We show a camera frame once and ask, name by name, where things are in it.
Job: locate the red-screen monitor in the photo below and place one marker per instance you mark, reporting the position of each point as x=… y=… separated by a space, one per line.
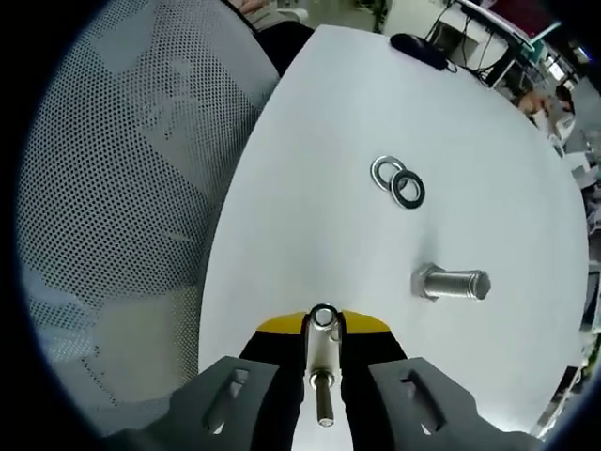
x=535 y=16

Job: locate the small metal washer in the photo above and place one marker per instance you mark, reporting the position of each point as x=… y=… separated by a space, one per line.
x=312 y=315

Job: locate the black rounded object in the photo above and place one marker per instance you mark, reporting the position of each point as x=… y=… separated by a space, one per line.
x=413 y=45

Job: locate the large threaded stud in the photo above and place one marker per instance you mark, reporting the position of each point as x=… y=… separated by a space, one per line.
x=451 y=284

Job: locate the white office desk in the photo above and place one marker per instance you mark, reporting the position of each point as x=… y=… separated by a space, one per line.
x=451 y=28

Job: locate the small threaded stud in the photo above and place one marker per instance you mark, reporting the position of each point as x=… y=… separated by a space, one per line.
x=324 y=404

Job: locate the grey mesh office chair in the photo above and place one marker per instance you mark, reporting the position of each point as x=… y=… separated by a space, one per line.
x=117 y=188

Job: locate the person's grey clothing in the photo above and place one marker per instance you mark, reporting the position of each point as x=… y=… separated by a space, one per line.
x=277 y=19

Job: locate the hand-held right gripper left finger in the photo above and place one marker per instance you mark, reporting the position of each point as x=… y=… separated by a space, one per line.
x=263 y=347

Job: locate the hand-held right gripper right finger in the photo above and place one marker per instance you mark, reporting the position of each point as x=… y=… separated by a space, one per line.
x=371 y=347

